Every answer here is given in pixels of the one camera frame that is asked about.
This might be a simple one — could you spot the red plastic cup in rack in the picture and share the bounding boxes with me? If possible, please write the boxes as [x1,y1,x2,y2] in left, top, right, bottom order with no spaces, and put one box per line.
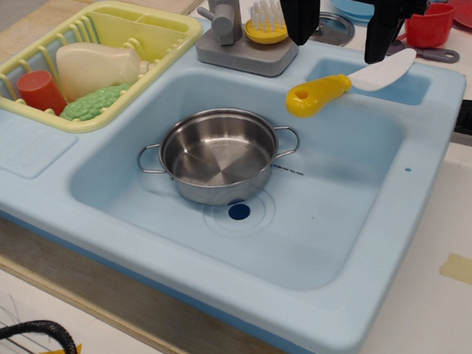
[16,70,67,116]

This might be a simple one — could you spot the green plastic vegetable toy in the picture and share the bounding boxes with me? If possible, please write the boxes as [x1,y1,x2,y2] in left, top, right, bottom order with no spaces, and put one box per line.
[60,83,132,121]

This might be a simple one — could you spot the red plastic mug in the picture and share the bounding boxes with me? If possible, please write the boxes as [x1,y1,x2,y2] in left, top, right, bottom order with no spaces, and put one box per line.
[397,2,455,49]

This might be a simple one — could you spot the cream plastic chicken toy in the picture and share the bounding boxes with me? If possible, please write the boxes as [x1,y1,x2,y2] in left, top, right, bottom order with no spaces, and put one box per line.
[56,42,154,103]

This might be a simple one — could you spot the yellow handled white toy knife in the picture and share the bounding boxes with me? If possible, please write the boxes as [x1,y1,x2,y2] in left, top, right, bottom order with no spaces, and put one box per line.
[285,48,417,118]

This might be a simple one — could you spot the yellow dish drying rack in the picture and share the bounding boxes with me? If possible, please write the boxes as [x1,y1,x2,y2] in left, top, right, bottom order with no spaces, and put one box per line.
[0,1,202,133]

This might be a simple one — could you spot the grey toy faucet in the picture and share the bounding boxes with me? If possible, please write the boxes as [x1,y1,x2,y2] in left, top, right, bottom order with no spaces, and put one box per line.
[196,0,298,77]

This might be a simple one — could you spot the yellow dish brush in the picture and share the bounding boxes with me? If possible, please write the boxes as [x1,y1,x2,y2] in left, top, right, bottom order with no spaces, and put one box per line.
[243,0,289,45]

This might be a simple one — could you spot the blue plastic plate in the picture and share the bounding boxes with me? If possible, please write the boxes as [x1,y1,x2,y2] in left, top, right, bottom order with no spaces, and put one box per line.
[330,0,375,23]

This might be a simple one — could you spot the grey plastic spoon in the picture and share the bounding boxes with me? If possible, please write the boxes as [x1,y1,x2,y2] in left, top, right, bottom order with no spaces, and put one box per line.
[387,40,460,64]

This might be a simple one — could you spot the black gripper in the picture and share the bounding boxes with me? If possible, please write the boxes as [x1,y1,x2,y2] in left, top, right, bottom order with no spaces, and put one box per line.
[280,0,430,64]

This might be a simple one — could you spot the metal pot lid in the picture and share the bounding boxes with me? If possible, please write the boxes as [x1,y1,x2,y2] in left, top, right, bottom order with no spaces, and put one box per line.
[309,12,356,47]

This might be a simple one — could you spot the stainless steel pot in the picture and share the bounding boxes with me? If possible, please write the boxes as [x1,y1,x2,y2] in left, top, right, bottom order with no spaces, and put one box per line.
[137,107,301,206]

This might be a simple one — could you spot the light blue toy sink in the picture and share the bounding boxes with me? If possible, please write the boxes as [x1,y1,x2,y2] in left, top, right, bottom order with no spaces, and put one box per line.
[0,42,466,354]

